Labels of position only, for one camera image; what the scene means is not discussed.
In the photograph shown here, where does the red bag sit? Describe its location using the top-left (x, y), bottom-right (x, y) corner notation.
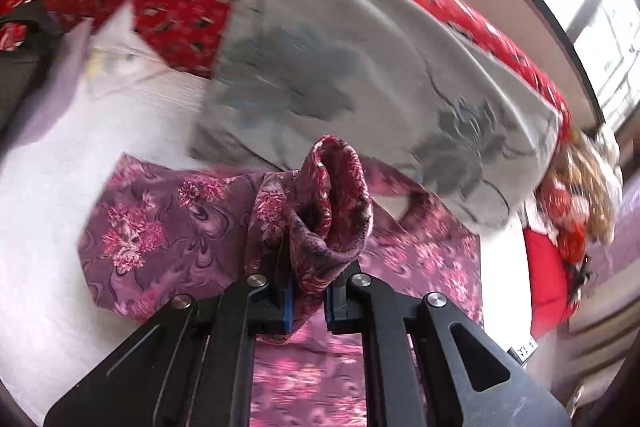
top-left (522, 227), bottom-right (581, 338)

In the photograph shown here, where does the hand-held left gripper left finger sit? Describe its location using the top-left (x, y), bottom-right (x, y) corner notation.
top-left (44, 251), bottom-right (296, 427)

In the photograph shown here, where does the orange red patterned cloth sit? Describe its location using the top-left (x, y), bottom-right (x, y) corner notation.
top-left (537, 124), bottom-right (623, 258)

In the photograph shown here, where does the grey floral pillow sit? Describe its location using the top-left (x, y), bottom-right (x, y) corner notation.
top-left (190, 0), bottom-right (563, 233)

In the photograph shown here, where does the purple floral garment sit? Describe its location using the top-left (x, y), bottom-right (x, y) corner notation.
top-left (77, 134), bottom-right (486, 427)

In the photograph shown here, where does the red patterned blanket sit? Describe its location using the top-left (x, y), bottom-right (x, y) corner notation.
top-left (0, 0), bottom-right (573, 142)

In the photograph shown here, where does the pale lavender cloth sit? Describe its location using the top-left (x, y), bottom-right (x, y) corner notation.
top-left (10, 2), bottom-right (171, 148)

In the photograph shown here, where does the white quilted mattress pad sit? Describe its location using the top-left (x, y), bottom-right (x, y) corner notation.
top-left (0, 72), bottom-right (536, 427)

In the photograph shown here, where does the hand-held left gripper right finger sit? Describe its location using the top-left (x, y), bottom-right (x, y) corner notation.
top-left (324, 261), bottom-right (573, 427)

